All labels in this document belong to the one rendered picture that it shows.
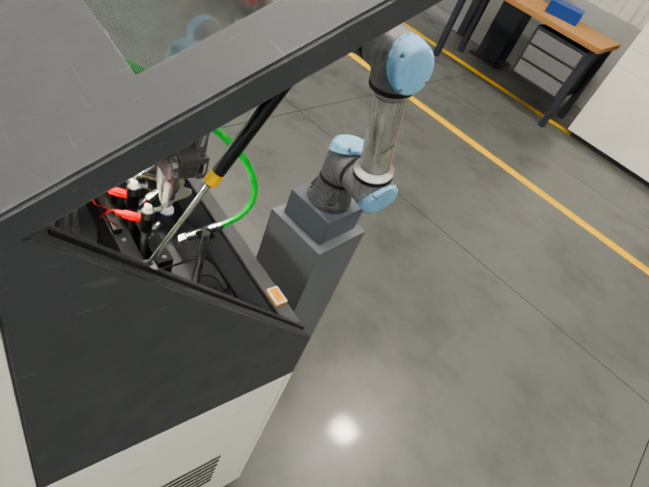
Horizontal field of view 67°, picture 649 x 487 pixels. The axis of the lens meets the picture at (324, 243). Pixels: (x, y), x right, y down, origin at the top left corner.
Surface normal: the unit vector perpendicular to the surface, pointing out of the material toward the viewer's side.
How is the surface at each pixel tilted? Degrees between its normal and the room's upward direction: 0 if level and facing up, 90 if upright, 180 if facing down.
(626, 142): 90
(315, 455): 0
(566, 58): 90
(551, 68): 90
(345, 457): 0
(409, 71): 83
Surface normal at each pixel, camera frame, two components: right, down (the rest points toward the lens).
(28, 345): 0.55, 0.69
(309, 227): -0.67, 0.33
